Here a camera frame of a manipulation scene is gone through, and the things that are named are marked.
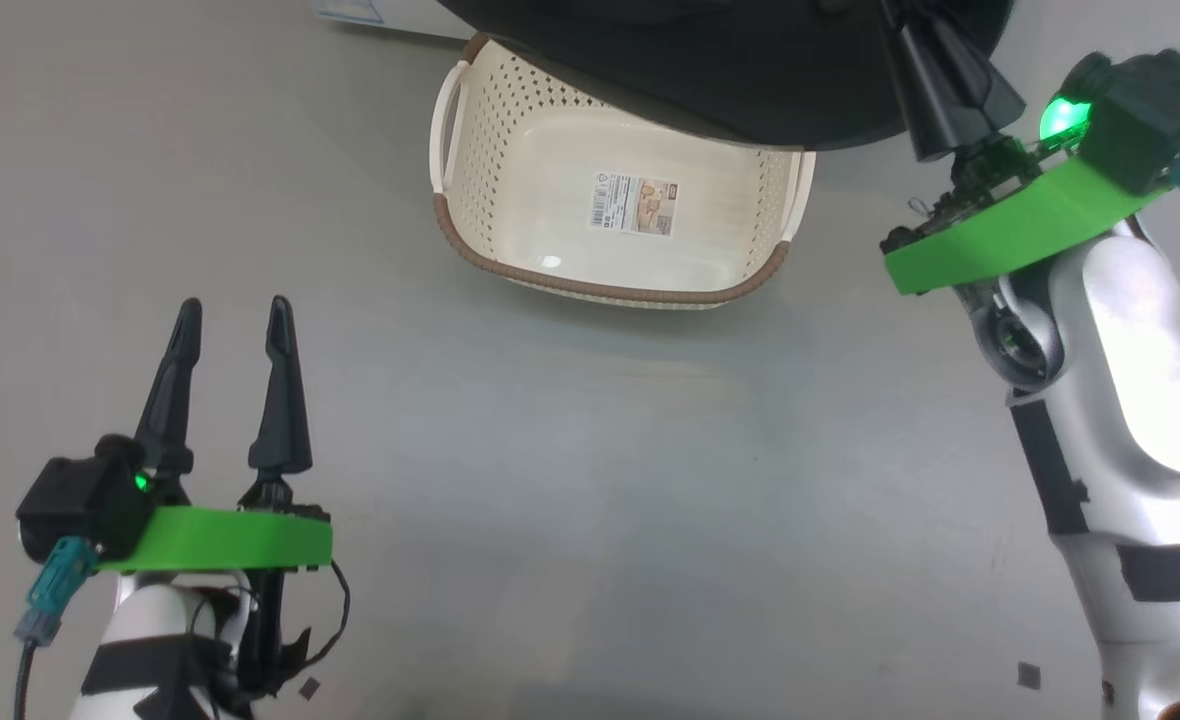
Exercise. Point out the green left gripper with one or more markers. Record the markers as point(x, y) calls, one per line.
point(220, 540)

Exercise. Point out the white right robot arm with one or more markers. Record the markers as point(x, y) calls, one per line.
point(1130, 400)

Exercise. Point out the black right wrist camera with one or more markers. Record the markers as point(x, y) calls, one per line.
point(1150, 110)

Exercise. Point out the blue energy label sticker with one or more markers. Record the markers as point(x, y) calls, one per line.
point(350, 10)

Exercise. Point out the cream perforated laundry basket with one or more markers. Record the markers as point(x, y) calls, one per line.
point(510, 150)

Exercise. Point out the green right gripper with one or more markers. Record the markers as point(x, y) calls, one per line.
point(1010, 235)

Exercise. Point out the round glass washer door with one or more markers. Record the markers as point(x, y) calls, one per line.
point(710, 70)

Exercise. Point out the white front-load washing machine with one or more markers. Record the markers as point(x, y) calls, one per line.
point(405, 22)

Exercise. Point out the basket product label sticker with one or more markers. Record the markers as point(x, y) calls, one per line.
point(635, 204)

